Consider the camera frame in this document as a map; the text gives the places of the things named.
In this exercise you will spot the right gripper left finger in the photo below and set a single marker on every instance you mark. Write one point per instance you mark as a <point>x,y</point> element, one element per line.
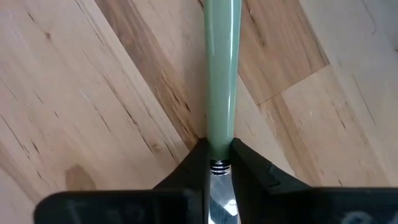
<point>174,202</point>

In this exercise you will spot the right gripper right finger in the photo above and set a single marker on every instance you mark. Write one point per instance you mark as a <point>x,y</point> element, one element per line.
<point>280,202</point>

